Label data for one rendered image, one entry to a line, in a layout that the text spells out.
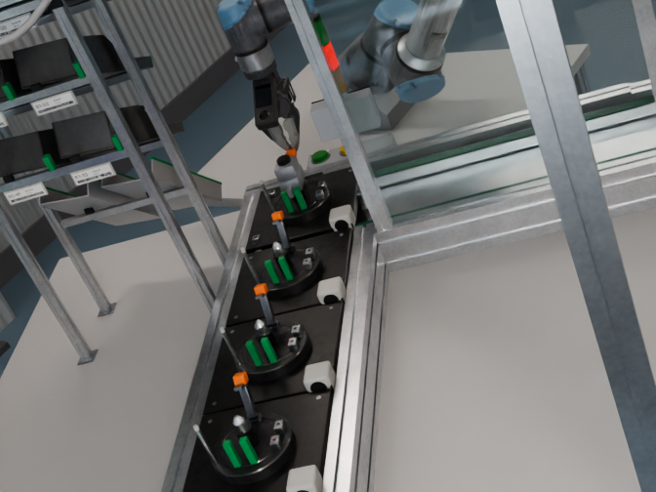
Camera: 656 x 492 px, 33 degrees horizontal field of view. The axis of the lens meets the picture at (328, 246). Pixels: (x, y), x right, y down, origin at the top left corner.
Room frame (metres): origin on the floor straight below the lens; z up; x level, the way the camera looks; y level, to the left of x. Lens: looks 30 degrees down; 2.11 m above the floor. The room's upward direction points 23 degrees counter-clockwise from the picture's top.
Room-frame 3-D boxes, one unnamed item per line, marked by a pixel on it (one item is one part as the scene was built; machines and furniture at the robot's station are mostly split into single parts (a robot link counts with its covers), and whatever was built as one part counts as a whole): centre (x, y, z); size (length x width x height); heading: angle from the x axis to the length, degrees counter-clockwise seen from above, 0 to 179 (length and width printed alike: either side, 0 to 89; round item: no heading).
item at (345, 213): (2.02, -0.05, 0.97); 0.05 x 0.05 x 0.04; 72
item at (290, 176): (2.13, 0.02, 1.06); 0.08 x 0.04 x 0.07; 162
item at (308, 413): (1.43, 0.24, 1.01); 0.24 x 0.24 x 0.13; 72
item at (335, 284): (1.90, 0.09, 1.01); 0.24 x 0.24 x 0.13; 72
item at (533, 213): (2.03, -0.26, 0.91); 0.84 x 0.28 x 0.10; 72
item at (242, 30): (2.24, -0.02, 1.36); 0.09 x 0.08 x 0.11; 88
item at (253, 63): (2.24, -0.02, 1.29); 0.08 x 0.08 x 0.05
